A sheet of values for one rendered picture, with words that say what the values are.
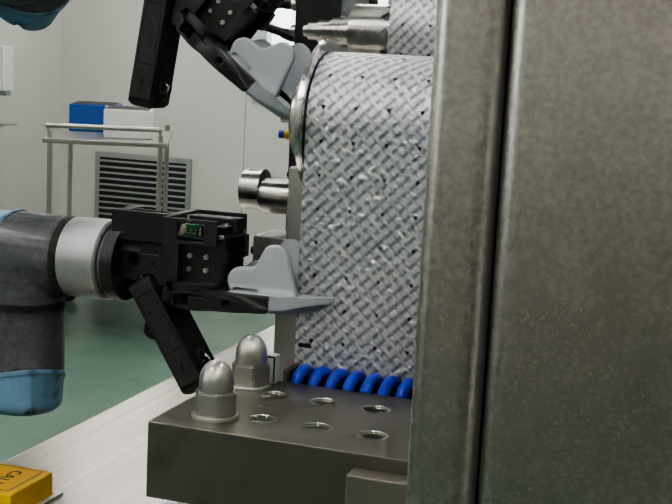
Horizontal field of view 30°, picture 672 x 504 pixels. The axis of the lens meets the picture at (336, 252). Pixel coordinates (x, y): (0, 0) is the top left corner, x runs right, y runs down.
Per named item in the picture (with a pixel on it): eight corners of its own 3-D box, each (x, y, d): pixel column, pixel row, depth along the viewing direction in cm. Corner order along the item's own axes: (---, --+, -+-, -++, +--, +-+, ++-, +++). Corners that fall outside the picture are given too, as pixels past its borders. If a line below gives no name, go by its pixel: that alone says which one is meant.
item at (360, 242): (295, 380, 112) (305, 174, 110) (557, 416, 105) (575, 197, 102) (293, 381, 112) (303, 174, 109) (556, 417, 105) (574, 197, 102)
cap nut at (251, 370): (238, 378, 108) (240, 327, 108) (278, 384, 107) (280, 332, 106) (221, 388, 105) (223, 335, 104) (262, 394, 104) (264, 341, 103)
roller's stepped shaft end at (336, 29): (308, 45, 142) (310, 16, 141) (359, 48, 140) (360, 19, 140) (298, 44, 139) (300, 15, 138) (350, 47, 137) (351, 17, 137)
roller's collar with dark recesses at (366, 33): (362, 62, 142) (365, 5, 141) (413, 65, 140) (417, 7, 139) (345, 62, 136) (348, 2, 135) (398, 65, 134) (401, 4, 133)
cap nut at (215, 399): (203, 407, 99) (205, 351, 98) (246, 413, 98) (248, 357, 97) (183, 419, 96) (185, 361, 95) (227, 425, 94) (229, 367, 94)
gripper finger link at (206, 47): (248, 80, 113) (184, 14, 115) (237, 92, 114) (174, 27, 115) (269, 82, 118) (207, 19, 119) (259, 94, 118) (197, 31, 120)
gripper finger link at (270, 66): (321, 81, 112) (252, 11, 114) (279, 129, 114) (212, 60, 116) (333, 82, 115) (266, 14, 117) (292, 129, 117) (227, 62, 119)
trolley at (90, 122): (58, 299, 644) (61, 99, 628) (172, 303, 650) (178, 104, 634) (32, 339, 555) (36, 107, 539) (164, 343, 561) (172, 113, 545)
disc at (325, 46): (343, 195, 123) (352, 42, 120) (348, 195, 122) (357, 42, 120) (290, 208, 109) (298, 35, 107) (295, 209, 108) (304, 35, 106)
